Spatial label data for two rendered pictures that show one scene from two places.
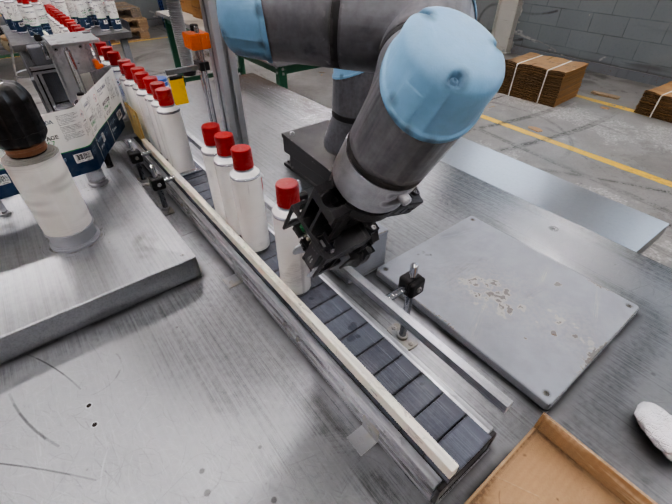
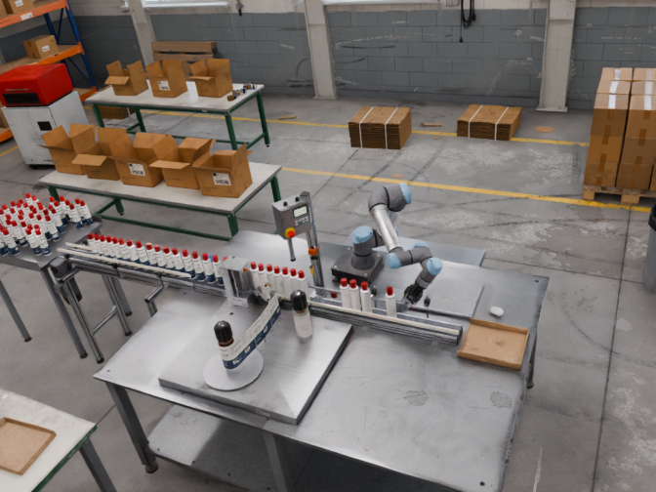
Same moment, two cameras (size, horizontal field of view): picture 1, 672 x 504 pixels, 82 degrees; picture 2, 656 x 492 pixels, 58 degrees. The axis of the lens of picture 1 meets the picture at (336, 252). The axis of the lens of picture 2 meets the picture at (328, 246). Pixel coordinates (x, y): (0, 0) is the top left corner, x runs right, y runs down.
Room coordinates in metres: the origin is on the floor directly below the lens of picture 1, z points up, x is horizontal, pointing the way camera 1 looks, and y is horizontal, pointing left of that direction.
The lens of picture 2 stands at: (-1.64, 1.28, 2.97)
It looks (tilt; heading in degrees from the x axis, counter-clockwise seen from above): 33 degrees down; 337
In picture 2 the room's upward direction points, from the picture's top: 8 degrees counter-clockwise
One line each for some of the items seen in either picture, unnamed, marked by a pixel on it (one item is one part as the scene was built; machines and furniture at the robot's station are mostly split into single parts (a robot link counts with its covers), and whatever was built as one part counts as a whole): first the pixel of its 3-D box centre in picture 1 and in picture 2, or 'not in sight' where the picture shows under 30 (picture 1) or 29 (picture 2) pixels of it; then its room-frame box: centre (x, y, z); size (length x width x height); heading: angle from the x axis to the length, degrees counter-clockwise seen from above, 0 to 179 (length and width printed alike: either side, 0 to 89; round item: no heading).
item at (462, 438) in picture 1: (197, 188); (315, 305); (0.84, 0.35, 0.86); 1.65 x 0.08 x 0.04; 38
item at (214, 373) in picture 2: not in sight; (233, 367); (0.61, 0.93, 0.89); 0.31 x 0.31 x 0.01
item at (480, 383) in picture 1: (263, 199); (363, 297); (0.64, 0.14, 0.96); 1.07 x 0.01 x 0.01; 38
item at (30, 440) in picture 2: not in sight; (12, 444); (0.81, 2.00, 0.82); 0.34 x 0.24 x 0.03; 42
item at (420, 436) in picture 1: (232, 234); (359, 312); (0.59, 0.20, 0.91); 1.07 x 0.01 x 0.02; 38
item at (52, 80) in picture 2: not in sight; (47, 117); (6.62, 1.40, 0.61); 0.70 x 0.60 x 1.22; 48
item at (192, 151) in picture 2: not in sight; (186, 161); (3.10, 0.44, 0.96); 0.53 x 0.45 x 0.37; 128
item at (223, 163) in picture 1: (233, 186); (354, 296); (0.64, 0.19, 0.98); 0.05 x 0.05 x 0.20
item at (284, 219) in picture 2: not in sight; (292, 217); (0.98, 0.35, 1.38); 0.17 x 0.10 x 0.19; 93
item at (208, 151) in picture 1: (220, 175); (346, 294); (0.69, 0.23, 0.98); 0.05 x 0.05 x 0.20
